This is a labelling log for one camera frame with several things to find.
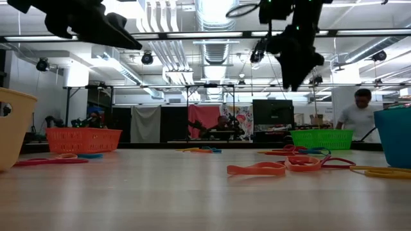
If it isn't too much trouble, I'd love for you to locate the floral hanging cloth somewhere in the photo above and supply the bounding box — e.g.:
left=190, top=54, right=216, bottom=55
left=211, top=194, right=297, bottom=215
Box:
left=220, top=104, right=254, bottom=141

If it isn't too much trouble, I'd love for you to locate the orange plastic basket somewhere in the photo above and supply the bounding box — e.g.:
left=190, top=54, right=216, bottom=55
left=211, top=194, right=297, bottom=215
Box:
left=46, top=127, right=123, bottom=154

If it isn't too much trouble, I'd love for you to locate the silver ceiling duct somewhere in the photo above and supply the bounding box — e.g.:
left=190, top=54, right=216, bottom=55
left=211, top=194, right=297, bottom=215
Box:
left=194, top=0, right=240, bottom=102

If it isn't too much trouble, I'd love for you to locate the green plastic basket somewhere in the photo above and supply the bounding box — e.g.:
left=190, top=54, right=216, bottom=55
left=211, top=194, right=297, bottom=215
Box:
left=290, top=129, right=354, bottom=151

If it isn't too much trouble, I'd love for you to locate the black monitor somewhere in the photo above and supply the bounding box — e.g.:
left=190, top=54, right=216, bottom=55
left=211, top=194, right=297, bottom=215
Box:
left=252, top=99, right=295, bottom=132

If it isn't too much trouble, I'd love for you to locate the yellow plastic basket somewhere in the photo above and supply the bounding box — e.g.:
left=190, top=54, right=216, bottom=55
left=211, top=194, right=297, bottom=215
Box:
left=0, top=87, right=38, bottom=172

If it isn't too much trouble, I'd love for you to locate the grey hanging cloth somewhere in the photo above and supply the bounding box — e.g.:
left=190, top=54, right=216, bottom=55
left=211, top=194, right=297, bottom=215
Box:
left=130, top=105, right=161, bottom=144

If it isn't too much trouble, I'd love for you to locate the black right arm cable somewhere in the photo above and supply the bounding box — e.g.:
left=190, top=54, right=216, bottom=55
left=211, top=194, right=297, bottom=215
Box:
left=225, top=2, right=261, bottom=19

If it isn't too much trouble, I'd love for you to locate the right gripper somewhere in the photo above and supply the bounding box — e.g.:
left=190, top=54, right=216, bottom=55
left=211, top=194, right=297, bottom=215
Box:
left=266, top=24, right=325, bottom=92

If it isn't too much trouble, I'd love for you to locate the blue plastic basket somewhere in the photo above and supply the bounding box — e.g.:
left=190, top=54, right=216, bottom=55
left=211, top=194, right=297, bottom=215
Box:
left=374, top=107, right=411, bottom=169

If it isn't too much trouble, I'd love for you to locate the person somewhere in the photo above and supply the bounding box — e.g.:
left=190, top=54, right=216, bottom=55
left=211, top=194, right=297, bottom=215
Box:
left=205, top=115, right=235, bottom=132
left=335, top=89, right=383, bottom=143
left=85, top=107, right=107, bottom=129

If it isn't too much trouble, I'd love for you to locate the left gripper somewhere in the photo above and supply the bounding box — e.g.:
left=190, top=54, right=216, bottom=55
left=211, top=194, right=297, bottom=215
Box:
left=6, top=0, right=143, bottom=51

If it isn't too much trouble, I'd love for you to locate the red hanging cloth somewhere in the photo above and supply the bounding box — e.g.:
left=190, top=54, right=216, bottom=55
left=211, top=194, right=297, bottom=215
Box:
left=188, top=105, right=222, bottom=139

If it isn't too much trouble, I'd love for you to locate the red rubber band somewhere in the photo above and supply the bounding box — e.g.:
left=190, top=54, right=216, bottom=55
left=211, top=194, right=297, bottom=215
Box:
left=272, top=144, right=308, bottom=153
left=13, top=157, right=90, bottom=167
left=320, top=155, right=357, bottom=170

